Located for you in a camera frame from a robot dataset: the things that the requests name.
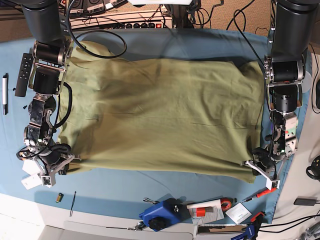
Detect white paper card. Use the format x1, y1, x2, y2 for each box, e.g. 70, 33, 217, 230
22, 159, 41, 175

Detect white square booklet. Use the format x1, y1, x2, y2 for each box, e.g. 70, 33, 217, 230
225, 202, 252, 225

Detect olive green t-shirt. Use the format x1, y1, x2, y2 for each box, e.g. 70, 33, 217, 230
58, 41, 264, 184

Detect small green battery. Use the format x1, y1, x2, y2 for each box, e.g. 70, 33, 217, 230
55, 192, 64, 203

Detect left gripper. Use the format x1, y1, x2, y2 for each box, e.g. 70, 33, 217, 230
240, 147, 288, 190

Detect blue plastic device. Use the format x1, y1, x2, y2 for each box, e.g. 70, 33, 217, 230
139, 197, 183, 232

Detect black remote control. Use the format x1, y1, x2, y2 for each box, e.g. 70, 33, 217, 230
15, 53, 34, 97

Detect orange tape roll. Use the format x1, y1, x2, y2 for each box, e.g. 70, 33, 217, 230
220, 198, 233, 212

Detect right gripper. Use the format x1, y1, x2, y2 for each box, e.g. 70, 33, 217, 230
32, 147, 81, 188

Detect white rolled paper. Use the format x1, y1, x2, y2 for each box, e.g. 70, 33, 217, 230
186, 199, 222, 209

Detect blue orange clamp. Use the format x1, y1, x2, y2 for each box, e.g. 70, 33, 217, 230
231, 211, 265, 240

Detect black power adapter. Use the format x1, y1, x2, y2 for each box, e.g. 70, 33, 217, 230
293, 198, 318, 206

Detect orange handled screwdriver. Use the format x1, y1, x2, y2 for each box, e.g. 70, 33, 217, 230
242, 187, 277, 203

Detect black tweezers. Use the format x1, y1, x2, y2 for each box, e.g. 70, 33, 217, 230
69, 191, 77, 217

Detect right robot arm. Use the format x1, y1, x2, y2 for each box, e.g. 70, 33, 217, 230
15, 0, 75, 190

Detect translucent plastic cup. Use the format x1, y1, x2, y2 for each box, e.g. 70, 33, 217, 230
301, 71, 313, 93

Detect small orange block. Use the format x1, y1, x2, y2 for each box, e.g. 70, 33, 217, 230
196, 207, 206, 218

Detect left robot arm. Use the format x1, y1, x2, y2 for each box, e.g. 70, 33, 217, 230
242, 0, 320, 191

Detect blue table cloth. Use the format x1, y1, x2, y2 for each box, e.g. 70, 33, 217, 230
0, 27, 313, 225

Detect white marker pen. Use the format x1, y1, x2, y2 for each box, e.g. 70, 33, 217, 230
2, 73, 9, 115

